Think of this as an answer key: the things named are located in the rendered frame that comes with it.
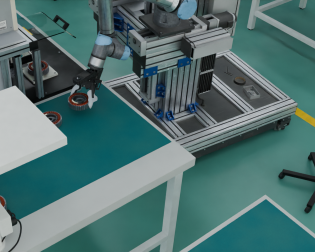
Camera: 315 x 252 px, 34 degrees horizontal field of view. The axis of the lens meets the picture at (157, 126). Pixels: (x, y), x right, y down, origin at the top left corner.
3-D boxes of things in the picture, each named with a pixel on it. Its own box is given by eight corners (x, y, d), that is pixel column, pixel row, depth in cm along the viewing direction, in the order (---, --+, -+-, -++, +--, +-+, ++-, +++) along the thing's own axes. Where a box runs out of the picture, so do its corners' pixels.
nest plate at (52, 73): (44, 62, 291) (43, 60, 290) (58, 75, 282) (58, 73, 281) (19, 70, 283) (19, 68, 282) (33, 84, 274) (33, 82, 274)
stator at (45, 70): (41, 63, 288) (41, 57, 285) (53, 72, 282) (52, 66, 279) (24, 69, 282) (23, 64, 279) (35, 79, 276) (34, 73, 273)
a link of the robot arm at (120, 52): (124, 40, 268) (106, 35, 261) (133, 51, 260) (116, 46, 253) (117, 53, 271) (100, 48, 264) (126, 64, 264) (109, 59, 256)
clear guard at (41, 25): (51, 19, 281) (51, 9, 277) (76, 38, 268) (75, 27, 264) (-5, 35, 264) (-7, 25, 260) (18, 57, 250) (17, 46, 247)
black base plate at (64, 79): (34, 31, 320) (34, 27, 319) (93, 80, 284) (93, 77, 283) (-40, 53, 296) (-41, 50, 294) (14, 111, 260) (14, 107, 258)
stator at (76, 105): (79, 94, 266) (78, 88, 264) (95, 103, 261) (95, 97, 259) (63, 105, 259) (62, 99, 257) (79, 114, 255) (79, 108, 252)
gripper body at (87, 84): (98, 91, 262) (106, 69, 260) (88, 91, 255) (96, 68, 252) (87, 85, 266) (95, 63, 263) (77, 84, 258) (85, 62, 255)
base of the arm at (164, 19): (170, 12, 289) (172, -5, 283) (186, 24, 280) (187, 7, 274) (147, 17, 283) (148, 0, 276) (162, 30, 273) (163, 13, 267)
